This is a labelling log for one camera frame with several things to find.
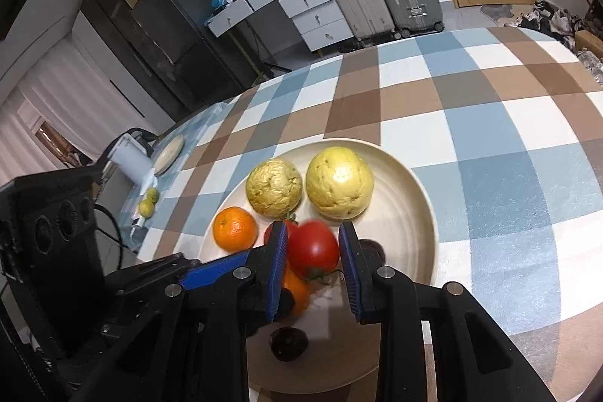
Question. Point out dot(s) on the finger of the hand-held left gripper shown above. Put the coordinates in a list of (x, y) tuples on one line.
[(212, 272)]

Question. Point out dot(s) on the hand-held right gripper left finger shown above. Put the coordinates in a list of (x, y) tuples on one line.
[(275, 270)]

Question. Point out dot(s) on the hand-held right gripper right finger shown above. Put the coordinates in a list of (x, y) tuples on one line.
[(351, 270)]

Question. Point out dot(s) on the orange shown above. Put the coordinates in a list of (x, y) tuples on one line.
[(296, 289), (235, 228)]

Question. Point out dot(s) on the dark chestnut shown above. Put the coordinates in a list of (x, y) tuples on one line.
[(372, 251), (288, 343)]

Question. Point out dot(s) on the small red tomato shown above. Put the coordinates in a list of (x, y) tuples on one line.
[(273, 235)]

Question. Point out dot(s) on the large red tomato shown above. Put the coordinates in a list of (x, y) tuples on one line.
[(313, 249)]

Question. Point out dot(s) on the large cream plate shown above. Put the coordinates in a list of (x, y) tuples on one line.
[(405, 242)]

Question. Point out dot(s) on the spotted yellow guava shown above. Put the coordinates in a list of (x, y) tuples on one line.
[(274, 189)]

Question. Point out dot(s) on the large smooth yellow guava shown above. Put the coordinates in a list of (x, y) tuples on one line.
[(339, 183)]

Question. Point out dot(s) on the green lime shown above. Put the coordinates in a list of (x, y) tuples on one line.
[(146, 207), (152, 195)]

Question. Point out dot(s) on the small cream plate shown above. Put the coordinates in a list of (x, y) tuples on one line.
[(169, 154)]

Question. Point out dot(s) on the white curtain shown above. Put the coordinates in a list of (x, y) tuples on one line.
[(70, 100)]

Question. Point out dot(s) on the checkered tablecloth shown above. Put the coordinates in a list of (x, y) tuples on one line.
[(471, 147)]

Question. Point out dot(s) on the dark refrigerator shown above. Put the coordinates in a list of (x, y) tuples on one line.
[(117, 39)]

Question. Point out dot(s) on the grey refrigerator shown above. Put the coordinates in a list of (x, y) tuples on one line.
[(183, 20)]

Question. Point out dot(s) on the white drawer desk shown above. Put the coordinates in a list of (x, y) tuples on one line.
[(311, 13)]

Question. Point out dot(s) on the pile of shoes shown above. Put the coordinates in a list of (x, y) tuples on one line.
[(551, 18)]

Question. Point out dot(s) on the small cardboard box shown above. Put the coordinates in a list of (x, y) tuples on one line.
[(589, 41)]

